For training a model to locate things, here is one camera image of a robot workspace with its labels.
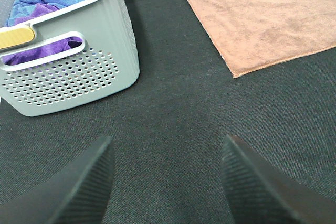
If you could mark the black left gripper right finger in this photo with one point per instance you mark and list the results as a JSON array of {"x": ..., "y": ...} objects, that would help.
[{"x": 258, "y": 192}]

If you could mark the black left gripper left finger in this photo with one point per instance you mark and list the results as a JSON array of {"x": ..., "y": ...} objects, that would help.
[{"x": 77, "y": 194}]

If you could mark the brown towel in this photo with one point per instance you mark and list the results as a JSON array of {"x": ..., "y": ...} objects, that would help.
[{"x": 255, "y": 34}]

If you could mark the grey perforated laundry basket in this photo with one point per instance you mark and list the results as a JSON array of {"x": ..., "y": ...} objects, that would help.
[{"x": 104, "y": 62}]

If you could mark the purple towel in basket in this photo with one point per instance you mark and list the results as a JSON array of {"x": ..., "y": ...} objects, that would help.
[{"x": 43, "y": 51}]

